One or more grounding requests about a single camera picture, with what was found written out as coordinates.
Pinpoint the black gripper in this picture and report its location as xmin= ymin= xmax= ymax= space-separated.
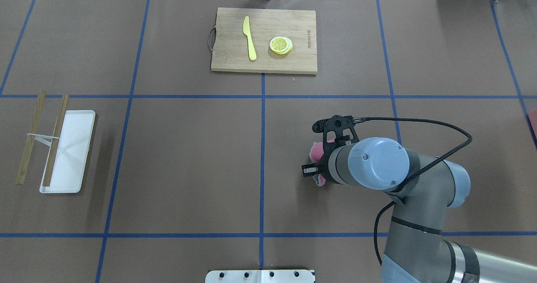
xmin=301 ymin=149 xmax=332 ymax=179

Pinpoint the magenta wiping cloth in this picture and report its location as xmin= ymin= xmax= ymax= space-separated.
xmin=303 ymin=138 xmax=337 ymax=186

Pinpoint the yellow lemon slice toy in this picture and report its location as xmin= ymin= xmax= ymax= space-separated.
xmin=270 ymin=36 xmax=293 ymax=55

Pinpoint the bamboo cutting board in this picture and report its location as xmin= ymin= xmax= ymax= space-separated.
xmin=211 ymin=7 xmax=318 ymax=75

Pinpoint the yellow plastic knife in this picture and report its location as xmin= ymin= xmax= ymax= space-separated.
xmin=242 ymin=16 xmax=257 ymax=61

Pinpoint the white rectangular tray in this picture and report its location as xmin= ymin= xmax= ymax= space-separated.
xmin=39 ymin=110 xmax=96 ymax=194

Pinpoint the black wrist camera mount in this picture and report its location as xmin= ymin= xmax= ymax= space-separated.
xmin=311 ymin=115 xmax=360 ymax=150

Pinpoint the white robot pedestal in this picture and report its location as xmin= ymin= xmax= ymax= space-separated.
xmin=205 ymin=269 xmax=316 ymax=283

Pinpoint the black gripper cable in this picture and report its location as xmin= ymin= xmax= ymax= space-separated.
xmin=352 ymin=116 xmax=473 ymax=267

